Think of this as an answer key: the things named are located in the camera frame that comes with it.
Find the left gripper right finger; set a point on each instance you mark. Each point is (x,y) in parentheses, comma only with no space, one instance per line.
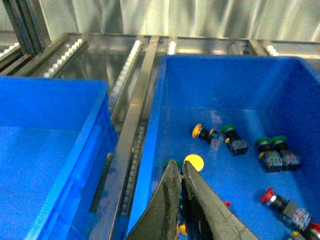
(206,216)

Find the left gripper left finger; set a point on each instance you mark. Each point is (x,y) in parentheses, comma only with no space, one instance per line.
(160,219)

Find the orange-yellow push button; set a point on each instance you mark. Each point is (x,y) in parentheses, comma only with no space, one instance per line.
(212,137)

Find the green button under yellow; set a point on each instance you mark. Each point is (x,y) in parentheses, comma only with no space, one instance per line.
(167,162)

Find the large blue bin with buttons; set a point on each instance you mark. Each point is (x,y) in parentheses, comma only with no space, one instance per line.
(262,97)

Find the yellow button bottom left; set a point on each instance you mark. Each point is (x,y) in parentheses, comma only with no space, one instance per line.
(183,230)

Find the red button bottom centre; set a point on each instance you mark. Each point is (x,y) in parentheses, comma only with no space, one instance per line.
(227,203)

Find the red button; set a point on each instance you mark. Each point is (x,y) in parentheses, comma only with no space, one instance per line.
(288,211)
(312,232)
(227,203)

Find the large yellow mushroom button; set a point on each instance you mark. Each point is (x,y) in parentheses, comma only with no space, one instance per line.
(196,161)

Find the green push button upper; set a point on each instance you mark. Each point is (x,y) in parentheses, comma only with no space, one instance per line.
(236,145)

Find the green push button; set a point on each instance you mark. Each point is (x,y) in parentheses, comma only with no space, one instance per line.
(271,160)
(236,145)
(291,161)

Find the red button centre right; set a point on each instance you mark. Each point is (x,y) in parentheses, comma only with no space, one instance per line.
(288,211)

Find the green push button middle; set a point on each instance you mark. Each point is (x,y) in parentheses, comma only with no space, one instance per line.
(271,160)

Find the green push button right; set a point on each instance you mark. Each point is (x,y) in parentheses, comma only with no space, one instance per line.
(291,161)

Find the red button bottom right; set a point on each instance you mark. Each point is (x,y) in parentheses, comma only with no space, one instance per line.
(312,232)

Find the blue bin far left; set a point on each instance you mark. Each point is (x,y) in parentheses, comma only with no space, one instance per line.
(55,136)

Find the metal roller rack frame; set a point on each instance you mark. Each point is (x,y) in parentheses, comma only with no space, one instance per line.
(122,43)

